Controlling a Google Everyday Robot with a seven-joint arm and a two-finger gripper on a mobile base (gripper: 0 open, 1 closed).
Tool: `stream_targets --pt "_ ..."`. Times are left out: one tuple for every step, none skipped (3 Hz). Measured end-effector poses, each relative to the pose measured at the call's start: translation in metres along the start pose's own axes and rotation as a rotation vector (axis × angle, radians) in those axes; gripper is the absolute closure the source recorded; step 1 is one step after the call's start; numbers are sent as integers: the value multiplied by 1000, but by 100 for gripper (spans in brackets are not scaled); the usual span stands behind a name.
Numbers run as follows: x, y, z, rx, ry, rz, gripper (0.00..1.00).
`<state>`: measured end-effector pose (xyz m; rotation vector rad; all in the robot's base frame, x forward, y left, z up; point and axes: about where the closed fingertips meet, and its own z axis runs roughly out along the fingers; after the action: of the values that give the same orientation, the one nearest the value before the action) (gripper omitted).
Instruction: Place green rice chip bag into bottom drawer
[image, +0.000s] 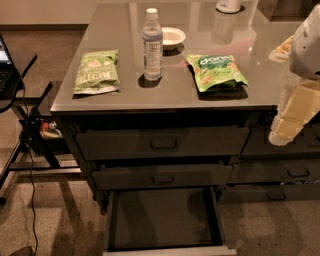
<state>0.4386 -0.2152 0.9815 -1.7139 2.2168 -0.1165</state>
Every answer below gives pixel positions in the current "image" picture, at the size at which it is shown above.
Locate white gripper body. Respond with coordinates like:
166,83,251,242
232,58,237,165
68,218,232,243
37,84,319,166
289,4,320,80

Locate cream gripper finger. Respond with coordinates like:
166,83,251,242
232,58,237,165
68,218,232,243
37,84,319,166
268,79,320,146

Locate green rice chip bag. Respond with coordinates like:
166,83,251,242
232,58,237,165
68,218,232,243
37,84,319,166
186,54,248,93

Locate dark top right drawer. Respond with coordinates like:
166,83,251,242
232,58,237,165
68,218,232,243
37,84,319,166
242,127,320,157

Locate dark drawer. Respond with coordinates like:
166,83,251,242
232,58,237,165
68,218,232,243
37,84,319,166
242,127,320,157
92,164,233,190
216,184,320,203
228,159,320,184
75,126,250,160

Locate dark top left drawer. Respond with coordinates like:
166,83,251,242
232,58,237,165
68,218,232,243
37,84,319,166
75,126,250,160

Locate dark middle right drawer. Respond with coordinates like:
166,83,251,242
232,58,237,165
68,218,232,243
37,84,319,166
228,159,320,184

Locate dark bottom right drawer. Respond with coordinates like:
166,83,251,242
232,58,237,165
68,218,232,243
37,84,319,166
216,184,320,203

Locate open bottom drawer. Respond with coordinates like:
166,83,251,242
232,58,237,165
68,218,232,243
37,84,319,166
103,187,237,256

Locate green kettle chip bag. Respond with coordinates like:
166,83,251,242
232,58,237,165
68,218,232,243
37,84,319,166
73,50,120,95

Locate dark middle left drawer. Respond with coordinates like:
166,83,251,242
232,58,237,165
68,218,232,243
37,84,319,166
92,164,233,190

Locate white cup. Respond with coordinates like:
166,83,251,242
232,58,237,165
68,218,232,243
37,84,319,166
216,0,241,14

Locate white bowl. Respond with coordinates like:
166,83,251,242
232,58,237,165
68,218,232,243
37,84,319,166
162,27,186,50

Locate clear plastic water bottle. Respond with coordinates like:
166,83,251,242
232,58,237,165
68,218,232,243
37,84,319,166
142,8,163,81

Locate colourful items on shelf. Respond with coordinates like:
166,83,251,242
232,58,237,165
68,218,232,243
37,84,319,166
40,121,62,139

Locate black laptop stand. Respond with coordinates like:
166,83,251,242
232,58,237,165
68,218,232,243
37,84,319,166
0,51,78,188

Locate black laptop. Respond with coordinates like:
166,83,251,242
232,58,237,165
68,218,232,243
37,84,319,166
0,34,21,100

